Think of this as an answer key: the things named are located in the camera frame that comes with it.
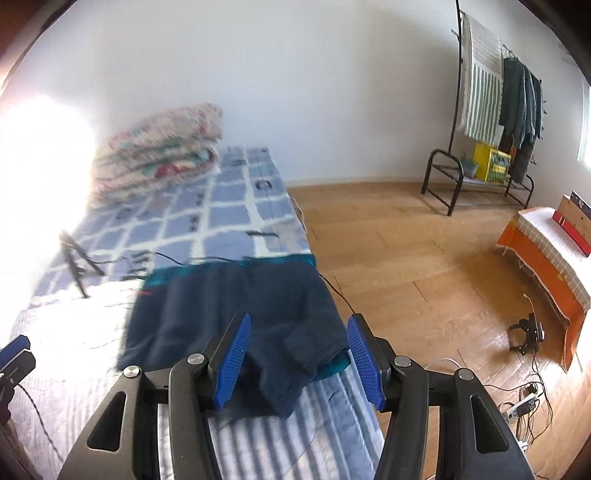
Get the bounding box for folded floral comforter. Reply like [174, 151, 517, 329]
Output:
[91, 103, 222, 203]

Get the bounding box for blue checkered bed sheet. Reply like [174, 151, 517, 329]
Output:
[30, 147, 311, 307]

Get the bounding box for yellow box on rack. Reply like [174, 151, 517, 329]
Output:
[473, 143, 512, 183]

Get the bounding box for ring light on tripod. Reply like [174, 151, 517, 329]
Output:
[0, 89, 107, 299]

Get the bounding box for striped blue white quilt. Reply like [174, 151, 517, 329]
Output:
[10, 298, 384, 479]

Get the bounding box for window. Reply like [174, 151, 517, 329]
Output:
[577, 78, 591, 170]

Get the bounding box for power strip with cables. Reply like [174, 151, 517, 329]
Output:
[428, 357, 555, 455]

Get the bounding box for striped hanging towel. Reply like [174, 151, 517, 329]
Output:
[460, 14, 503, 145]

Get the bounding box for dark hanging clothes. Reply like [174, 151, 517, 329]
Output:
[499, 57, 544, 182]

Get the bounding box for teal plaid fleece jacket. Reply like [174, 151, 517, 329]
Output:
[117, 255, 349, 418]

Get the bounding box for black device on floor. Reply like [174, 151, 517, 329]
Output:
[509, 312, 546, 355]

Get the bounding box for black metal clothes rack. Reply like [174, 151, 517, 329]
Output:
[421, 2, 546, 216]

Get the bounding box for red book stack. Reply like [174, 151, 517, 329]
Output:
[553, 191, 591, 257]

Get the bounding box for orange covered low table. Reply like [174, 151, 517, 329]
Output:
[496, 207, 590, 371]

